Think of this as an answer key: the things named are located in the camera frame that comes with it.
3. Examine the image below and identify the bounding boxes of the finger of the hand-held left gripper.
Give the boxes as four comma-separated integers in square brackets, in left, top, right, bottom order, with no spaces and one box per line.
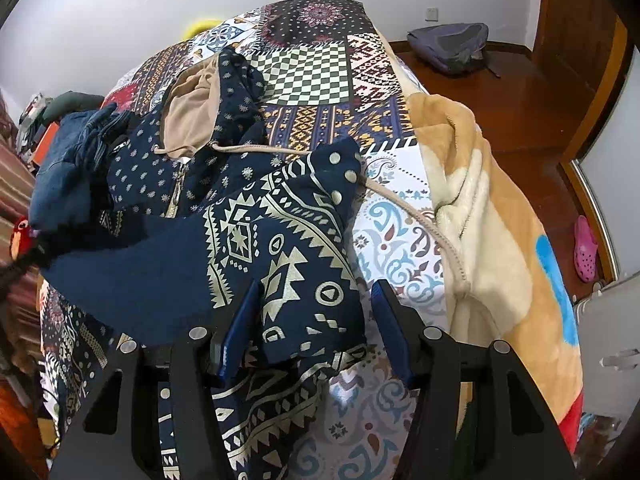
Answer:
[0,237,53,286]

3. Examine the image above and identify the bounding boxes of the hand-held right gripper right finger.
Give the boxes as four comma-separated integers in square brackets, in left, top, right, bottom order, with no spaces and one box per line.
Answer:
[370,278,581,480]

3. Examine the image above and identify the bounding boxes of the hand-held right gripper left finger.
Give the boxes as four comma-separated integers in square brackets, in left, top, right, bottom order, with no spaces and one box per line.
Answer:
[50,279,266,480]

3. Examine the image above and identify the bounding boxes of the navy patterned hoodie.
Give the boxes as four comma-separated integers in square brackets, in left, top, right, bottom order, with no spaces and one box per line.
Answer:
[30,47,472,480]

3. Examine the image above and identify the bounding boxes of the red plush toy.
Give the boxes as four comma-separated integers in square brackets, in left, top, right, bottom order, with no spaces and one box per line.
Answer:
[9,216,37,262]

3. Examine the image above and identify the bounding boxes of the blue denim jeans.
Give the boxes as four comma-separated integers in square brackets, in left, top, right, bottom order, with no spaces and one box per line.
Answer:
[27,102,146,232]

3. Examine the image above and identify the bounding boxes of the beige fleece blanket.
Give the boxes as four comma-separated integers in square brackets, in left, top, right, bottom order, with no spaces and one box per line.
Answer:
[404,91,587,442]

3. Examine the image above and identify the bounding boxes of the dark green pillow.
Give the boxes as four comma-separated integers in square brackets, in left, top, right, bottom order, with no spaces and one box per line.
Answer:
[44,90,104,127]

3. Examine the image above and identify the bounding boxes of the pink clog shoe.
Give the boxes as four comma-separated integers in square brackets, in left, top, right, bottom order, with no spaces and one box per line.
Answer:
[573,215,600,284]

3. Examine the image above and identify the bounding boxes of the patchwork print bedspread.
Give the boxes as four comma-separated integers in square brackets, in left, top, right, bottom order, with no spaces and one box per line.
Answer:
[37,0,466,480]

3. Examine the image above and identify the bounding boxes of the wood framed sliding wardrobe door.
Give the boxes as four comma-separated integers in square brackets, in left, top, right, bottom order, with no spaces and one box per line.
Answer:
[559,45,640,282]

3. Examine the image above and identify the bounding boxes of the yellow cloth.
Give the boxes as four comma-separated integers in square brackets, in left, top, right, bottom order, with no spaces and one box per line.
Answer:
[182,19,221,40]

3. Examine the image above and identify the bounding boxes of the grey backpack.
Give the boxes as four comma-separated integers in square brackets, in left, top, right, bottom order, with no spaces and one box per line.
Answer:
[406,22,502,78]

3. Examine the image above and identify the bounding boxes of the brown wooden door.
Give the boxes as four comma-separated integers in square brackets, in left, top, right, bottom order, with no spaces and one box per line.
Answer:
[531,0,629,107]

